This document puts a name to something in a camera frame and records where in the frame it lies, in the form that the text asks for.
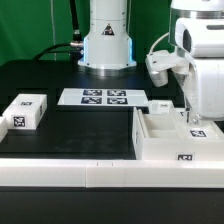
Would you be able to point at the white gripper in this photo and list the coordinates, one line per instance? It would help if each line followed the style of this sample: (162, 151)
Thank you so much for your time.
(203, 88)

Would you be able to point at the white left fence rail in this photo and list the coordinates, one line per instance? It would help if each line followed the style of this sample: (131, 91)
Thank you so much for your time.
(3, 128)

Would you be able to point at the white front fence rail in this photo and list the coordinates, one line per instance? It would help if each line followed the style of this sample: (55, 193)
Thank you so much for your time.
(111, 173)

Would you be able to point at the white cabinet body box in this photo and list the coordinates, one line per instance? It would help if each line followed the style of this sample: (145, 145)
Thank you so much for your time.
(155, 138)

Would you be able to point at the white marker base plate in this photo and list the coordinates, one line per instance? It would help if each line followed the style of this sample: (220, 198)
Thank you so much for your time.
(103, 97)

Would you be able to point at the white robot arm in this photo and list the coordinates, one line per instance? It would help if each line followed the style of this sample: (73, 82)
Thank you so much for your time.
(196, 31)

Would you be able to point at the white cabinet door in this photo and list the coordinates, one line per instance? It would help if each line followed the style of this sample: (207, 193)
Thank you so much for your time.
(207, 130)
(160, 107)

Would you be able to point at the white cabinet top block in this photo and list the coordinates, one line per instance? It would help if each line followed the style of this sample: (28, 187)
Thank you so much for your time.
(26, 111)

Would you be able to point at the white fence rail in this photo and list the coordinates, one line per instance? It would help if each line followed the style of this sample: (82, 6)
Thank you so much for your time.
(3, 128)
(111, 173)

